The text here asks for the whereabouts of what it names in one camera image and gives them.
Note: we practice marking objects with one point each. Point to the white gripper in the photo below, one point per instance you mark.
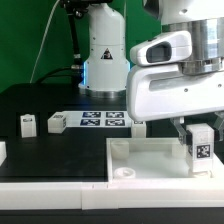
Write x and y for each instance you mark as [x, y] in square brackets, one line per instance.
[158, 89]

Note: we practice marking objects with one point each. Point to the white square tabletop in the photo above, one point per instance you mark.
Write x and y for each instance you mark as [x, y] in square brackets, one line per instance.
[140, 159]

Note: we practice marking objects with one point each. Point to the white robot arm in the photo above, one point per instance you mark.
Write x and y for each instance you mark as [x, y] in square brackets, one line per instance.
[107, 68]

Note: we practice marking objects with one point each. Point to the white left fence piece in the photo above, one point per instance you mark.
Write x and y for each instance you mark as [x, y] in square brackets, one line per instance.
[3, 153]

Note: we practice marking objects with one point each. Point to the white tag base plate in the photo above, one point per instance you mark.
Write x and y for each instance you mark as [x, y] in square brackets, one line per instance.
[98, 119]

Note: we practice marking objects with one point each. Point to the white front fence rail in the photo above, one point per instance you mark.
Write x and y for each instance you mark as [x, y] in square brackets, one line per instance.
[156, 193]

